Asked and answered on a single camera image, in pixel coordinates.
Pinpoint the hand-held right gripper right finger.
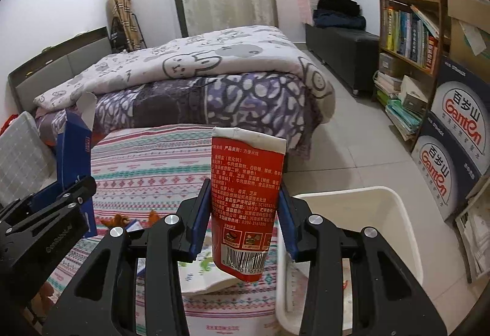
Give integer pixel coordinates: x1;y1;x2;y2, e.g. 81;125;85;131
278;183;448;336

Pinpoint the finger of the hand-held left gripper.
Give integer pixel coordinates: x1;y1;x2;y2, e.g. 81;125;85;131
0;195;36;233
32;175;97;214

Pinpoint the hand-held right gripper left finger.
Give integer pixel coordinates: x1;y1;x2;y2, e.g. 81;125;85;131
41;179;212;336

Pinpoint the blue cardboard box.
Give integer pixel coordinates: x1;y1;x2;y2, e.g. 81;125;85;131
32;91;96;239

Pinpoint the red snack packet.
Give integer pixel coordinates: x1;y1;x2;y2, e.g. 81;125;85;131
210;126;287;275

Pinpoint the white plastic bin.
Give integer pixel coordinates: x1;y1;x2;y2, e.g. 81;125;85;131
276;186;425;336

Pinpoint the striped patterned blanket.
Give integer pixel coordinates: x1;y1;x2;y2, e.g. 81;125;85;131
38;124;292;336

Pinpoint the grey bed headboard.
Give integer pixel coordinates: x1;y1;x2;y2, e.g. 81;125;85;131
8;27;111;111

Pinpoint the purple patterned blanket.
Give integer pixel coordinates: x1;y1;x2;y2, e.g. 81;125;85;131
36;72;334;168

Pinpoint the dark blue water carton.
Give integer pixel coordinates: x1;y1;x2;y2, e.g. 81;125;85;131
411;112;485;222
431;55;490;176

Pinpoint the pile of books and magazines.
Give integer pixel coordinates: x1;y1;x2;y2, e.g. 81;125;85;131
373;70;422;141

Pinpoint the white cartoon quilt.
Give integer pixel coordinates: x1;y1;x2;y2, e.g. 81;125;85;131
32;25;337;122

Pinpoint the plaid scarf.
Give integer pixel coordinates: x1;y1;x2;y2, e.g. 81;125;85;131
107;0;147;51

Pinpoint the white illustrated box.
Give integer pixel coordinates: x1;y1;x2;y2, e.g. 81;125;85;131
398;76;429;115

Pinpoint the black storage bench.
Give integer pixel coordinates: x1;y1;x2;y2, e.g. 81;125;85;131
305;23;381;95

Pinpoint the stack of white papers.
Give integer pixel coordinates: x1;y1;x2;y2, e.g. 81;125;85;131
455;198;490;283

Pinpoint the grey storage box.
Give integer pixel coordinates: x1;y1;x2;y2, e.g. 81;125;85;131
379;53;402;76

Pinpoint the dark blue clothes pile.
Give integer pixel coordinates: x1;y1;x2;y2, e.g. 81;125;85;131
313;10;366;29

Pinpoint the row of upright books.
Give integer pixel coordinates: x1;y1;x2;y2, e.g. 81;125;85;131
383;5;441;72

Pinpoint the black bag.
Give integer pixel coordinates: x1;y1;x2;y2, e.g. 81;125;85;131
317;0;360;15

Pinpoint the brown cardboard box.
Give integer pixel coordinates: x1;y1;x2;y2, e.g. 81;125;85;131
447;0;490;65

